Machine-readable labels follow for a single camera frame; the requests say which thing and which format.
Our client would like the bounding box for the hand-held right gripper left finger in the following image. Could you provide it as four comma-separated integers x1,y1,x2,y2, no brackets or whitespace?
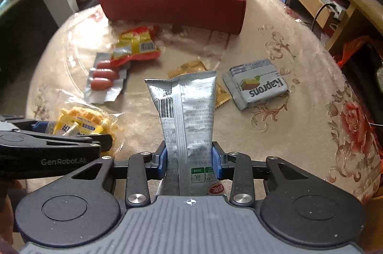
60,143,167,207

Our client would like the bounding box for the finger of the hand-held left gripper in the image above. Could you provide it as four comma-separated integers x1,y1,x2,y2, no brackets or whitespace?
13,130,113,153
0,116,56,133

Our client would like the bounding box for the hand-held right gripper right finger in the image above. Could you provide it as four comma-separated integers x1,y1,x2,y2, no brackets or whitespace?
212,142,324,207

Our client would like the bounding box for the clear yellow waffle packet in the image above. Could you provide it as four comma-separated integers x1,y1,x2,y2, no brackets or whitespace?
54,106,124,153

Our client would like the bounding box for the long silver snack packet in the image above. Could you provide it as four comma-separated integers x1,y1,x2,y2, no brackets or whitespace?
144,70,222,196

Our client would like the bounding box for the silver sausage pack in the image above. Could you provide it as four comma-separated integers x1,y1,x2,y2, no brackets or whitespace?
83,52,129,105

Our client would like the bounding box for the silver wafer packet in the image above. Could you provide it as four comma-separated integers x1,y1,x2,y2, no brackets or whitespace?
222,58,290,111

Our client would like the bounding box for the small golden snack packet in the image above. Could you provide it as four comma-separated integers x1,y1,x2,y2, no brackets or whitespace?
167,60,232,108

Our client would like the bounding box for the yellow and red snack packet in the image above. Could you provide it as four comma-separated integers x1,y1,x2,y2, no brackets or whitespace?
110,26,161,67

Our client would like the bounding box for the round table with floral cloth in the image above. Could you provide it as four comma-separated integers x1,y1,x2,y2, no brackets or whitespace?
25,0,383,207

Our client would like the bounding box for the orange plastic bag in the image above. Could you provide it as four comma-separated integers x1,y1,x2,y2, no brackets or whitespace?
338,35,383,69

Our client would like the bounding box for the white power strip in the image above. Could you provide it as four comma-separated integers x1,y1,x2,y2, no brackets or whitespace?
326,4,345,20

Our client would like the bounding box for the black cable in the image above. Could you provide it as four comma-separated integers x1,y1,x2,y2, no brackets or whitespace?
311,3,339,31

